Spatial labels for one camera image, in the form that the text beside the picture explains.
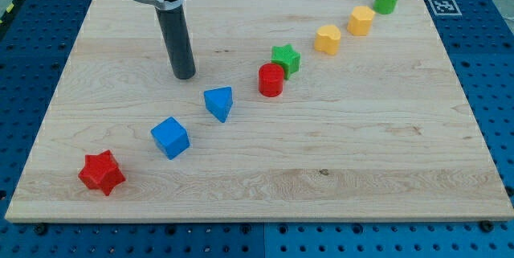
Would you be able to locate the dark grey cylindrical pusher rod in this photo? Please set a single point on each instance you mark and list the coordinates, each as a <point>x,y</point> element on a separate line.
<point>177,42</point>

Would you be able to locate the blue triangle block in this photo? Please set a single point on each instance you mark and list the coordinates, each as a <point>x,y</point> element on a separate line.
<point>219,102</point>

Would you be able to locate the red cylinder block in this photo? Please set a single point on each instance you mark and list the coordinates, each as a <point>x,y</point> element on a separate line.
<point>271,79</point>

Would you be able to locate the blue cube block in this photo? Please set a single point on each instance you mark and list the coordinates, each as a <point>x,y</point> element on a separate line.
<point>170,137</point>

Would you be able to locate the green star block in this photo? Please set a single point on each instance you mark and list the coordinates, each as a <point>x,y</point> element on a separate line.
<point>287,57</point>

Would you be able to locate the yellow heart block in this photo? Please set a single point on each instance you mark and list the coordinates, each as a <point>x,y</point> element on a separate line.
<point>327,40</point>

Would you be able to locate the light wooden board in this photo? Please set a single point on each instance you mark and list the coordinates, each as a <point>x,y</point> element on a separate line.
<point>379,132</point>

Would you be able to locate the red star block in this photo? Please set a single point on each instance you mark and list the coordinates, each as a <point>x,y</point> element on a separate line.
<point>101,172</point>

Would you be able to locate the yellow hexagon block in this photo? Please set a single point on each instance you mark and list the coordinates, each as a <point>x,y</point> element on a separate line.
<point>360,20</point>

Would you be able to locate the black bolt front left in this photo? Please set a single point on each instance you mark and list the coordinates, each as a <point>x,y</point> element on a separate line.
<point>40,229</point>

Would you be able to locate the black bolt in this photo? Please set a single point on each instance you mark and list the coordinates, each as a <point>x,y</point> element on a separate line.
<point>40,229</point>
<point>486,226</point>

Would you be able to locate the white fiducial marker tag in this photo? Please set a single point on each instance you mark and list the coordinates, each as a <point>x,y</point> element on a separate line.
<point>444,7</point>

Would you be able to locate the black bolt front right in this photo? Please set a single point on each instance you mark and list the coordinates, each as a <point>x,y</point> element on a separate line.
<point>486,226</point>

